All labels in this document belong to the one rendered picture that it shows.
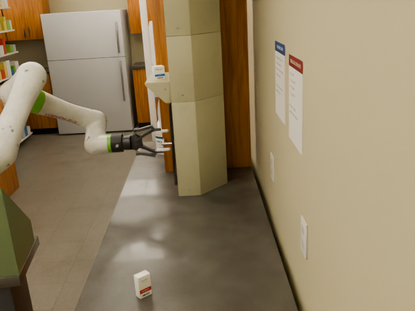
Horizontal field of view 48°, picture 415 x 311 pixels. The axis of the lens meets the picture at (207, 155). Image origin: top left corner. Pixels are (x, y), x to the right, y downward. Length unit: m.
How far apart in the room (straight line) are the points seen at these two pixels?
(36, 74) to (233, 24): 1.03
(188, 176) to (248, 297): 0.89
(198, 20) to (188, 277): 1.13
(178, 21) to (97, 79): 5.18
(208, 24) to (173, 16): 0.18
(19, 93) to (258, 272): 1.16
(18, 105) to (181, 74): 0.71
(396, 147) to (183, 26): 1.54
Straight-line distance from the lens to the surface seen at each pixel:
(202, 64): 2.22
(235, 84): 2.57
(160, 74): 2.27
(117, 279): 1.74
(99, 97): 7.32
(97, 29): 7.19
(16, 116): 1.97
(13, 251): 1.85
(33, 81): 2.08
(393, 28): 0.76
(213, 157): 2.35
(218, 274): 1.70
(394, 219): 0.78
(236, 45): 2.54
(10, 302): 2.03
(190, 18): 2.16
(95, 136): 2.38
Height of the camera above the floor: 1.85
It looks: 18 degrees down
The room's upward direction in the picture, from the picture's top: 3 degrees counter-clockwise
